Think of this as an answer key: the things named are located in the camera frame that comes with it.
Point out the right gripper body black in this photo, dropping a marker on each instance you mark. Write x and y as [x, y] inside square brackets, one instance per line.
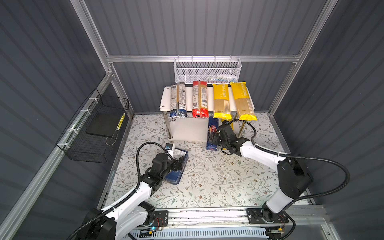
[216, 140]

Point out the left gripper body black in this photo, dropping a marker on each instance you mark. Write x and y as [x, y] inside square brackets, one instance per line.
[173, 165]

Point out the large blue Barilla box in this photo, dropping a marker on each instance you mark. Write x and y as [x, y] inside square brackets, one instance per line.
[173, 177]

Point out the slim blue Barilla spaghetti box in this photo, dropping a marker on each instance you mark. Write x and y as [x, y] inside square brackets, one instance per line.
[212, 128]

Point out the yellow Pastatime spaghetti bag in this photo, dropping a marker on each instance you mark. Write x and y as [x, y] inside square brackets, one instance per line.
[243, 102]
[221, 102]

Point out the red spaghetti bag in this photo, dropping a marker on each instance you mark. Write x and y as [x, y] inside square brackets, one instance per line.
[200, 100]

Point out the dark blue spaghetti bag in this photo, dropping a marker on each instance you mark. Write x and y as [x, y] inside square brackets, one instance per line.
[178, 101]

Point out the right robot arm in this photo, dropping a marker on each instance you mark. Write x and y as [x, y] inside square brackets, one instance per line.
[293, 174]

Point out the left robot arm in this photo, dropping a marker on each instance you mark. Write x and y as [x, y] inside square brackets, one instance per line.
[130, 211]

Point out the white two-tier shelf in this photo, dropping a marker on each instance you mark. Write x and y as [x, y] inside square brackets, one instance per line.
[189, 129]

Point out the floral patterned table mat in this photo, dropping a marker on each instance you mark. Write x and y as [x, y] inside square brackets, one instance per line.
[211, 178]

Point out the tubes in white basket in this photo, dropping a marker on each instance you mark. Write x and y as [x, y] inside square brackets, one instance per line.
[224, 78]

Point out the yellow marker in basket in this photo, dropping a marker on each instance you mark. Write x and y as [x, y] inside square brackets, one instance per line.
[120, 122]

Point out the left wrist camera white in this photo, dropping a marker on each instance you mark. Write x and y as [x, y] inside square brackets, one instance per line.
[170, 149]

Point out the white wire mesh basket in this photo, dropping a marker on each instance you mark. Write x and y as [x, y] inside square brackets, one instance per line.
[188, 70]

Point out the black wire basket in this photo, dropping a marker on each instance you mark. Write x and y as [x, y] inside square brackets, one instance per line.
[94, 137]

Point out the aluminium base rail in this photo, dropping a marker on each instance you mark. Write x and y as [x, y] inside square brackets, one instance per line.
[241, 223]

